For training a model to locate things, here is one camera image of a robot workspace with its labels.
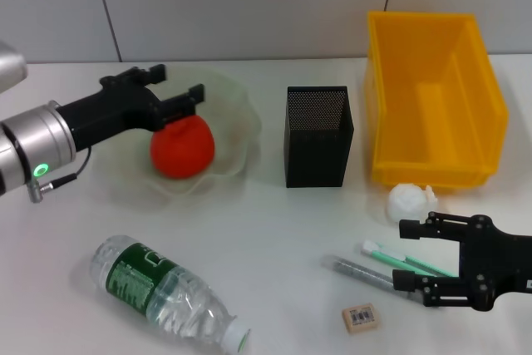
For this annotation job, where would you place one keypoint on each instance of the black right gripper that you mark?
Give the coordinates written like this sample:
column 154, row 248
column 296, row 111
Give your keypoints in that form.
column 498, row 263

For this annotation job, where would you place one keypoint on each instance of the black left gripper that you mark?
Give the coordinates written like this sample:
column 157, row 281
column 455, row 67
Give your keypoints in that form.
column 112, row 114

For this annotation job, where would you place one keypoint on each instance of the white paper ball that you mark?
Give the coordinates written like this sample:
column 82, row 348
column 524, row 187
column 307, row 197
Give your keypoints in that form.
column 407, row 201

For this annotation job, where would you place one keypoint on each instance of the orange fruit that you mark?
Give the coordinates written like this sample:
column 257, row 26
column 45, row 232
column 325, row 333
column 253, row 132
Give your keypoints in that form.
column 183, row 151

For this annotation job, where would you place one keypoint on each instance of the beige barcode eraser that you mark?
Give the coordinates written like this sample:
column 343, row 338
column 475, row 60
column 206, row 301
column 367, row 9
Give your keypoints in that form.
column 361, row 319

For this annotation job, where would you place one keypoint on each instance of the clear green-label water bottle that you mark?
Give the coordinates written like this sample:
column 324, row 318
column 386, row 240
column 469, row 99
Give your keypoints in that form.
column 158, row 288

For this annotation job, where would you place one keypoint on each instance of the mint green utility knife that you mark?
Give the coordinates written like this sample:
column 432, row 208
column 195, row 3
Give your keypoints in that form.
column 386, row 254

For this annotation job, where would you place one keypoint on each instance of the grey marker pen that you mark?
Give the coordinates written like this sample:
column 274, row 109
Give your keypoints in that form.
column 357, row 271

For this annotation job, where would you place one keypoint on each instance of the translucent glass fruit plate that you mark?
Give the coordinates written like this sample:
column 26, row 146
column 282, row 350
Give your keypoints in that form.
column 232, row 139

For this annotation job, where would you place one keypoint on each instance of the black mesh pen holder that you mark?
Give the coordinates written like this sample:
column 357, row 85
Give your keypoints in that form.
column 316, row 155

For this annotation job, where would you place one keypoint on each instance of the yellow plastic bin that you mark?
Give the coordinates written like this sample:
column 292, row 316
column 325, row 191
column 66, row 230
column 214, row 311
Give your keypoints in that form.
column 432, row 101

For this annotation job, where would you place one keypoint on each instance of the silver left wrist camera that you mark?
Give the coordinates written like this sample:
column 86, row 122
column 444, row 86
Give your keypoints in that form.
column 10, row 66

